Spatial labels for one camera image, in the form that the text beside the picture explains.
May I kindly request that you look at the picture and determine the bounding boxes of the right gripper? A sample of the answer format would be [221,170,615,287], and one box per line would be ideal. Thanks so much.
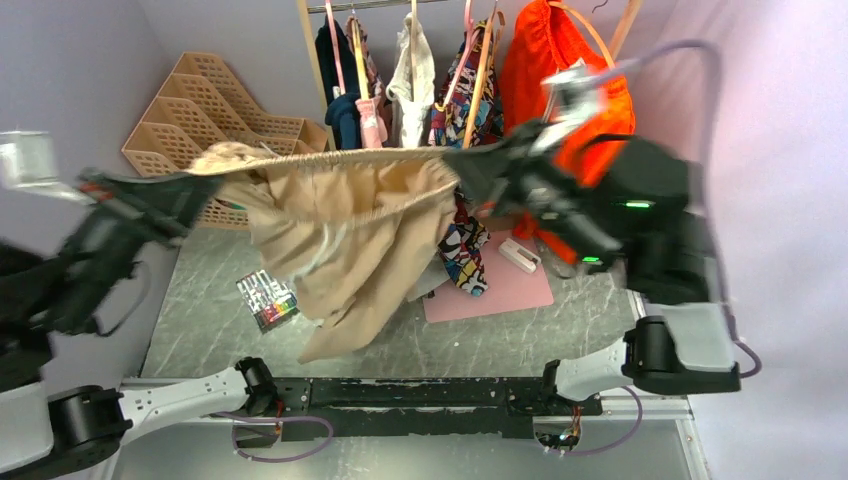
[442,116,617,269]

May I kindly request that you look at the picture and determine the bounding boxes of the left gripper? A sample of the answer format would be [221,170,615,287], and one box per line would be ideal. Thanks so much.
[33,163,231,331]

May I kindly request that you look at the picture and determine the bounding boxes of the beige shorts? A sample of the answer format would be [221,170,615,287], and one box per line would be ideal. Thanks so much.
[189,142,459,364]

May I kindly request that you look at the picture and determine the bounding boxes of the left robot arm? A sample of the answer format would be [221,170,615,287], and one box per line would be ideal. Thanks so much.
[1,169,280,479]

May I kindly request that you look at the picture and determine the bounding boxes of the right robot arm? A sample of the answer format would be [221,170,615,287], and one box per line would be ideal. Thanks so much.
[444,121,742,414]

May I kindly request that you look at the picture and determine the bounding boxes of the colourful cartoon print shorts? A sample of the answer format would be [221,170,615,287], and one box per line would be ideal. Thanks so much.
[428,30,490,297]

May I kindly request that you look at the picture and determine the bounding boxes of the white shorts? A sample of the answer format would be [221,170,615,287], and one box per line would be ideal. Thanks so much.
[387,13,435,148]

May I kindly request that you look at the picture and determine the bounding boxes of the pink patterned shorts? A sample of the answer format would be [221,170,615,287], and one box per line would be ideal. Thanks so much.
[345,14,392,149]

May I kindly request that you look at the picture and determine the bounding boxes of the orange shorts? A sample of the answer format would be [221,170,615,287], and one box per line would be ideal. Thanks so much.
[499,0,637,266]

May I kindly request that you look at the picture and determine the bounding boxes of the pink hanger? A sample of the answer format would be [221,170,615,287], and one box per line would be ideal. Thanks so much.
[434,0,476,111]

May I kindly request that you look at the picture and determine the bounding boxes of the navy blue shorts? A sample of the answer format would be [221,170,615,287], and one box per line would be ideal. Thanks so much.
[314,17,363,150]

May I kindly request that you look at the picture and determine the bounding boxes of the yellow hanger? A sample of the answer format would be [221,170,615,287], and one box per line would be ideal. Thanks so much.
[349,15,370,100]

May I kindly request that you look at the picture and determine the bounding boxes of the white stapler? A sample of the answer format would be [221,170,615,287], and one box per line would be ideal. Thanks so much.
[498,238,541,274]

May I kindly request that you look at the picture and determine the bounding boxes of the beige plastic file organizer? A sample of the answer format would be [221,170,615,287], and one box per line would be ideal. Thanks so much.
[121,51,329,231]

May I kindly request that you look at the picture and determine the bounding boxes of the pink mat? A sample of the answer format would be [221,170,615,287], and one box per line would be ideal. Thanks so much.
[423,231,554,323]

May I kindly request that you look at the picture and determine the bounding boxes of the pack of coloured markers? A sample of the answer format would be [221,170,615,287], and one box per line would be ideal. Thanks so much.
[235,269,300,334]

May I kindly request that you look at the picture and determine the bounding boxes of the wooden clothes rack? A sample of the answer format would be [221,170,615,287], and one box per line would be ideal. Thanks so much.
[307,1,641,148]

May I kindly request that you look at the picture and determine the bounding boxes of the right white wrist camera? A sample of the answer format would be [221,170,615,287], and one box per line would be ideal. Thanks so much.
[529,64,616,155]

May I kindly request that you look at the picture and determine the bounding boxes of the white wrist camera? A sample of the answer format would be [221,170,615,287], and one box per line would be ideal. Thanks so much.
[1,131,92,204]
[529,64,616,155]

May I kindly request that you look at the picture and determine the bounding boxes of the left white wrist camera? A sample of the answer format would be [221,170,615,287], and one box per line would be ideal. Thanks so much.
[1,131,92,204]

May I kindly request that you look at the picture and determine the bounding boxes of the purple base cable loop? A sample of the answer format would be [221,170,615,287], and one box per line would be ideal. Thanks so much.
[230,411,335,465]

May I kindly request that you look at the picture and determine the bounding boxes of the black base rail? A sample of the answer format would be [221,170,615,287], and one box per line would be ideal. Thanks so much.
[234,377,603,448]

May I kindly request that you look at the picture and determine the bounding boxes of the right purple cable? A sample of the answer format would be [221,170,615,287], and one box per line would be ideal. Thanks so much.
[596,39,763,380]

